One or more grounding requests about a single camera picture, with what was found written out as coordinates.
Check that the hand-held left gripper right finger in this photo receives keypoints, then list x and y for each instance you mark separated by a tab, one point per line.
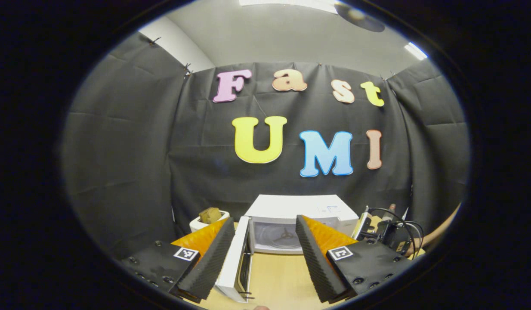
315	258

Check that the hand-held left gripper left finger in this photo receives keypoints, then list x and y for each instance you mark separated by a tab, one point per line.
211	258

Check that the white microwave oven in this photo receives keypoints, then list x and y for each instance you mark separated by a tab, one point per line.
291	206

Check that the white toaster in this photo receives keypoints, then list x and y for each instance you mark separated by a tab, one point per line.
196	226

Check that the brown bread slice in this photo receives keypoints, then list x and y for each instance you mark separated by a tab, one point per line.
209	215

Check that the black backdrop cloth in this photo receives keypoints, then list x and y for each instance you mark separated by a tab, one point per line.
128	150

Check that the small ceiling light panel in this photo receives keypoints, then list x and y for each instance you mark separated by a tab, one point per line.
416	51

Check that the long ceiling light panel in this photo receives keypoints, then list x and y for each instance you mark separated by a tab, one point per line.
291	3

